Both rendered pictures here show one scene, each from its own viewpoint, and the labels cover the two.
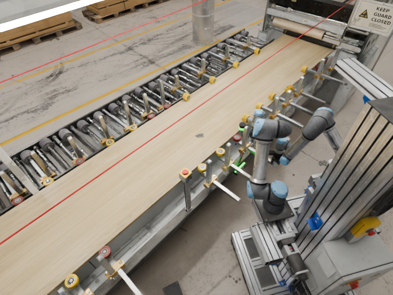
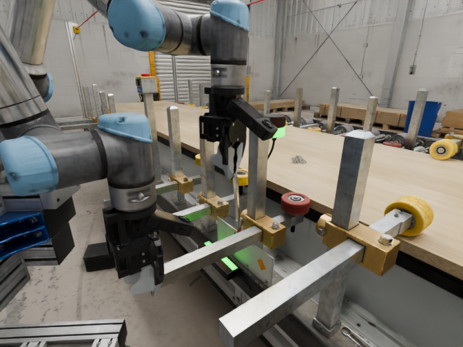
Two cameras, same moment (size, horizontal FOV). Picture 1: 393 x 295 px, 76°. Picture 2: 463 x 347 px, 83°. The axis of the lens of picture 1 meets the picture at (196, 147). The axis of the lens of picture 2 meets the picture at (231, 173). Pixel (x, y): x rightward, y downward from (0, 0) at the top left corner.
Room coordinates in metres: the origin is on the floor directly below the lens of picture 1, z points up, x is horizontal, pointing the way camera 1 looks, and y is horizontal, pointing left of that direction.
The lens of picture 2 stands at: (1.66, -1.08, 1.24)
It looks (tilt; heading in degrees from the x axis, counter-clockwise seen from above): 21 degrees down; 99
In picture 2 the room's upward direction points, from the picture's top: straight up
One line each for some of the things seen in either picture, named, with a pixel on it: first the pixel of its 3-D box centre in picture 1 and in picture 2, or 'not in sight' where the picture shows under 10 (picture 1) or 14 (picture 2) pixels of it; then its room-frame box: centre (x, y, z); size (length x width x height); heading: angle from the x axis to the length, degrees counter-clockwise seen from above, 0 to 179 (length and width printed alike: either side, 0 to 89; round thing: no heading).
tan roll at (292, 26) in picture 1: (310, 31); not in sight; (3.68, -1.71, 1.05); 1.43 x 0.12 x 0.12; 45
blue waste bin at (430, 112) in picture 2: not in sight; (421, 119); (4.54, 4.74, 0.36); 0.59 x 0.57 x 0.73; 42
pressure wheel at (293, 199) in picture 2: (236, 140); (293, 214); (1.73, -0.40, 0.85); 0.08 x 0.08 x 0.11
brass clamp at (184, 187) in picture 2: (210, 181); (180, 182); (1.28, -0.11, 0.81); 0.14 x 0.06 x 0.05; 135
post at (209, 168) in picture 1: (209, 178); (176, 164); (1.26, -0.10, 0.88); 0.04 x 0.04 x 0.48; 45
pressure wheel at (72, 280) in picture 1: (73, 283); not in sight; (0.48, 0.83, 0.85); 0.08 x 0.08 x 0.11
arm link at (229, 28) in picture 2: (258, 116); (227, 34); (1.55, -0.51, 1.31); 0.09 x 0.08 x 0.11; 171
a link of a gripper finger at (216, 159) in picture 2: not in sight; (220, 161); (1.54, -0.51, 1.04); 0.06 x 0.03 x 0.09; 156
